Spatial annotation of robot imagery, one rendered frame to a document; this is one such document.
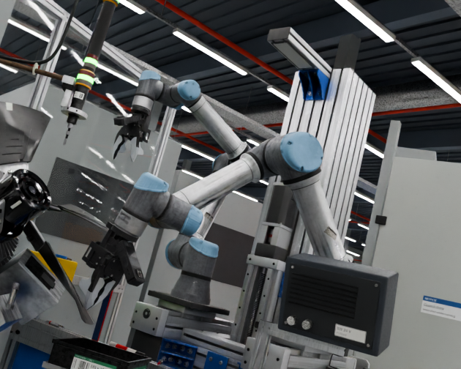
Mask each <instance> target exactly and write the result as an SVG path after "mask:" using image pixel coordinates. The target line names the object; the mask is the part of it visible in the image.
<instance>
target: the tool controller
mask: <svg viewBox="0 0 461 369"><path fill-rule="evenodd" d="M398 277H399V273H398V272H395V271H391V270H387V269H381V268H377V267H373V266H366V265H362V264H355V263H351V262H347V261H341V260H337V259H333V258H327V257H323V256H316V255H312V254H308V253H300V254H296V255H292V256H287V258H286V265H285V275H284V281H283V287H282V299H281V305H280V315H279V321H278V329H281V330H284V331H287V332H292V333H294V334H297V335H302V336H305V337H308V338H312V339H315V340H319V341H323V342H325V343H330V344H333V345H336V346H340V347H343V348H346V349H350V350H354V351H358V352H361V353H364V354H369V355H371V356H374V357H378V356H379V355H380V354H381V353H382V352H383V351H384V350H385V349H387V348H388V347H389V341H390V336H391V326H392V320H393V315H394V304H395V299H396V293H397V282H398Z"/></svg>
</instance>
